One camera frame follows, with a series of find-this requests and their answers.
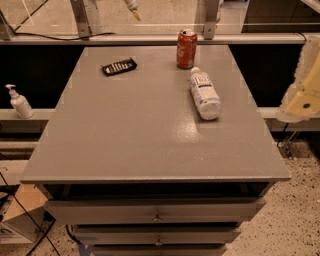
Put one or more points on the yellow padded robot gripper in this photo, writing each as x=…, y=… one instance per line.
x=306, y=94

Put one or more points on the clear blue plastic bottle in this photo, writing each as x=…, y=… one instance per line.
x=205, y=97

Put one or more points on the white pump dispenser bottle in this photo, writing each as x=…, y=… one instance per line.
x=19, y=103

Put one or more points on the top grey drawer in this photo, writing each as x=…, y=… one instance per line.
x=98, y=212

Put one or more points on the grey drawer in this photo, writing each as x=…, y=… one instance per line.
x=156, y=235
x=98, y=212
x=164, y=250

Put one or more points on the red soda can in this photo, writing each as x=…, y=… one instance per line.
x=186, y=48

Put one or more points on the black snack bag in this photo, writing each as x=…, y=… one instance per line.
x=119, y=67

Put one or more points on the white nozzle tool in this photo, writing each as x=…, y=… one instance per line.
x=132, y=6

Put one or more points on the bottom grey drawer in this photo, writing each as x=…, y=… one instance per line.
x=164, y=250

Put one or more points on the middle grey drawer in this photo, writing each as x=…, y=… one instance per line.
x=156, y=235

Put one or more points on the cardboard box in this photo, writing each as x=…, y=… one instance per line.
x=20, y=224

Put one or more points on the right metal frame post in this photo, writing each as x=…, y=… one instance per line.
x=211, y=14

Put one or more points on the metal frame post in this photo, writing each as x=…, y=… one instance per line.
x=211, y=14
x=81, y=19

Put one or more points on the left metal frame post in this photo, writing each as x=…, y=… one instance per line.
x=81, y=19

